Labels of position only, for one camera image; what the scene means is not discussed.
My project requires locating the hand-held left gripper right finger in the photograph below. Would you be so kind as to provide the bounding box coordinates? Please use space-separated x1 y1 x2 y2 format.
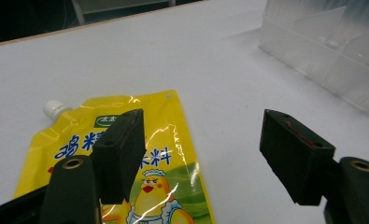
259 108 369 224

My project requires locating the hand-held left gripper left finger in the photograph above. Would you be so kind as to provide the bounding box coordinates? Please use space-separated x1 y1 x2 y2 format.
38 108 147 224

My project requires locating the yellow spouted seasoning pouch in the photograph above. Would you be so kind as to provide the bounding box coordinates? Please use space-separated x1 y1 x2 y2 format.
13 90 217 224

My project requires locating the clear plastic divided organizer box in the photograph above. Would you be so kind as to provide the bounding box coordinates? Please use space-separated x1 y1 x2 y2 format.
259 0 369 119

